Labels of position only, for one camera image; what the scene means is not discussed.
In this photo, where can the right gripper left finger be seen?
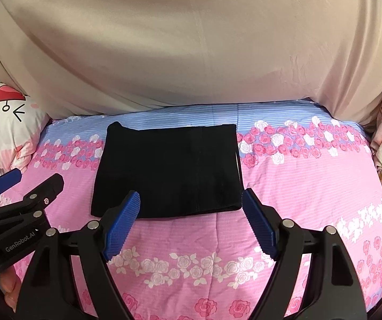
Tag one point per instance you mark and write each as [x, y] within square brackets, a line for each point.
[68, 276]

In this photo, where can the black pants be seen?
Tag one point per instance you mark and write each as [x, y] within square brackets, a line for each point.
[177, 172]

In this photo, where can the person's left hand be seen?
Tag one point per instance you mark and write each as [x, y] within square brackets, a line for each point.
[10, 284]

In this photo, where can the white pink cartoon pillow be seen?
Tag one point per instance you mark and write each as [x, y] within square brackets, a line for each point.
[21, 125]

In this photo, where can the pink blue floral bedsheet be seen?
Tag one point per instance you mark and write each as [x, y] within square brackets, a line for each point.
[313, 169]

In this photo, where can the beige curtain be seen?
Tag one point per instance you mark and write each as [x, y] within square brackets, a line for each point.
[87, 57]

